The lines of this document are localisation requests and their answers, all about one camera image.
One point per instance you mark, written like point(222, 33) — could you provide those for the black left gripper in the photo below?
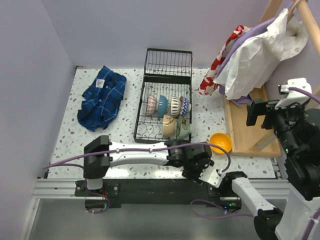
point(194, 173)

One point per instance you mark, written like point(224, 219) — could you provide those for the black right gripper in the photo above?
point(255, 108)

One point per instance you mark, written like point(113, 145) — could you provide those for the yellow bowl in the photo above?
point(222, 140)

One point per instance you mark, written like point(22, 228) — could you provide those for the light green bowl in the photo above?
point(183, 128)

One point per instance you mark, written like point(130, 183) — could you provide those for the beige flower painted bowl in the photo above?
point(169, 126)

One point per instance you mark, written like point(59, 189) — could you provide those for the blue zigzag pattern bowl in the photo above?
point(185, 106)

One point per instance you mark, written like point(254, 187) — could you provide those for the teal blue bowl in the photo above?
point(162, 107)

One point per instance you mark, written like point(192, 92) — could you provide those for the cream striped rim bowl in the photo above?
point(175, 106)

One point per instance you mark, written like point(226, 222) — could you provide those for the blue triangle pattern bowl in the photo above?
point(151, 105)

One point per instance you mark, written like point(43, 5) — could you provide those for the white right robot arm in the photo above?
point(298, 131)

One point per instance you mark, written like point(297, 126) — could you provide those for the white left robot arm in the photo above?
point(193, 159)

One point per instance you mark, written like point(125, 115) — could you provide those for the white cloth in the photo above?
point(253, 62)

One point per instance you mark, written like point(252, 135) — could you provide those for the red floral cloth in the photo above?
point(208, 85)

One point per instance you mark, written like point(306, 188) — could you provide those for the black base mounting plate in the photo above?
point(164, 192)

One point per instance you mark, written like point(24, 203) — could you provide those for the blue plaid shirt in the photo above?
point(102, 100)

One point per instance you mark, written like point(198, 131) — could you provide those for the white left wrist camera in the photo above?
point(212, 176)

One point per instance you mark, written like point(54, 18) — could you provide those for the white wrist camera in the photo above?
point(212, 176)
point(292, 96)

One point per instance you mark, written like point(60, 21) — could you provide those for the wooden drying rack frame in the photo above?
point(253, 141)

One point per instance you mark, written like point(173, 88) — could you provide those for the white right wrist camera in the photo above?
point(292, 96)

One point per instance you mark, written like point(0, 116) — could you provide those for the black wire dish rack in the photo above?
point(166, 72)

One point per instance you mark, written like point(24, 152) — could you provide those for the aluminium rail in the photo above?
point(264, 175)

